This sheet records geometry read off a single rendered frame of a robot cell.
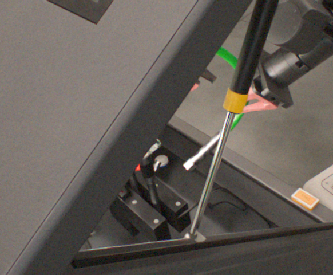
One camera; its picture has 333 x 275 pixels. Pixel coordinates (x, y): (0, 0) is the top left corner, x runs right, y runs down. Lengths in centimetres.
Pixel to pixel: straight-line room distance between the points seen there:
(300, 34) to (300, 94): 224
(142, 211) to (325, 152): 165
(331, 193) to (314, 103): 99
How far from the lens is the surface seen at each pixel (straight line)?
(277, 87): 67
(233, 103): 37
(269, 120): 261
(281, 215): 102
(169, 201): 93
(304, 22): 58
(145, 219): 91
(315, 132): 255
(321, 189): 188
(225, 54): 65
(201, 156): 75
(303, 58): 65
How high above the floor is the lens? 170
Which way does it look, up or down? 41 degrees down
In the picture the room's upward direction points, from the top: 12 degrees counter-clockwise
